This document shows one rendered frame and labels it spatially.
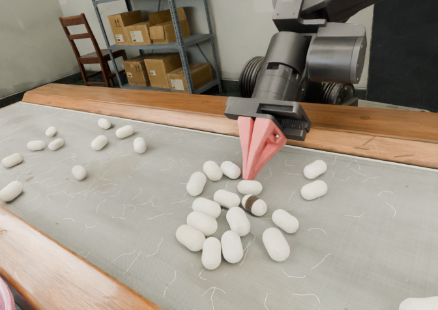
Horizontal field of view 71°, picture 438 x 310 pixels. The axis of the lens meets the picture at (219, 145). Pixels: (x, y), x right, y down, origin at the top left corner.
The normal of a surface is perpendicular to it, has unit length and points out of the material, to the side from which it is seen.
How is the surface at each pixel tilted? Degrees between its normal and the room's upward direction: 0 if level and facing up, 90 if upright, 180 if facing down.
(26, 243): 0
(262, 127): 62
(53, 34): 90
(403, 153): 45
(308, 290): 0
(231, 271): 0
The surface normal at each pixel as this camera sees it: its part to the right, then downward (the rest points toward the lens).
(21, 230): -0.16, -0.87
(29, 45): 0.78, 0.18
